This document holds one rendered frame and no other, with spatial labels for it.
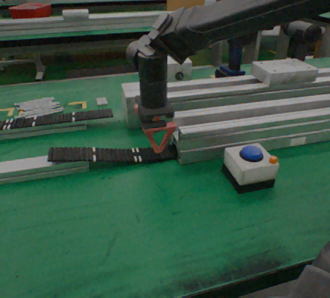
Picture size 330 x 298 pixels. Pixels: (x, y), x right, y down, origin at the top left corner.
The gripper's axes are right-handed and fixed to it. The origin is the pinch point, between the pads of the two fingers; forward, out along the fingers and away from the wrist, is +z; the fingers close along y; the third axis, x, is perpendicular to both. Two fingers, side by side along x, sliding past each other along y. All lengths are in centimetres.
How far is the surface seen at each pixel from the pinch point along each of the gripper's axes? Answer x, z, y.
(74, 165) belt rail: 18.1, 2.3, -2.1
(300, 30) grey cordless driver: -58, -15, 31
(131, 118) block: 3.2, 1.0, 14.0
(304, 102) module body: -40.3, -3.6, 2.4
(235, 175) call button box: -12.8, 1.3, -14.8
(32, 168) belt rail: 26.4, 1.6, -2.1
